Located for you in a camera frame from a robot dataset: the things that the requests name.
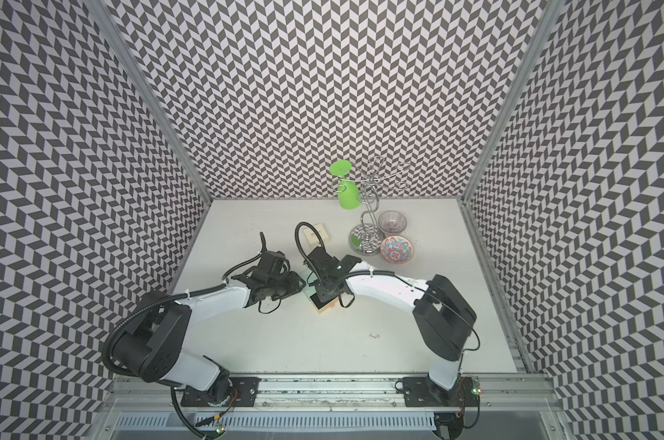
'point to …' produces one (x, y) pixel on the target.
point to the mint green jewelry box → (312, 293)
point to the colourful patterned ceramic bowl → (396, 249)
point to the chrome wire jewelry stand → (368, 237)
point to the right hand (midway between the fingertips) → (331, 291)
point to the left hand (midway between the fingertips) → (302, 287)
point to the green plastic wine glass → (348, 195)
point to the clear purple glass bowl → (392, 222)
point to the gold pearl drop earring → (373, 335)
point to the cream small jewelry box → (313, 237)
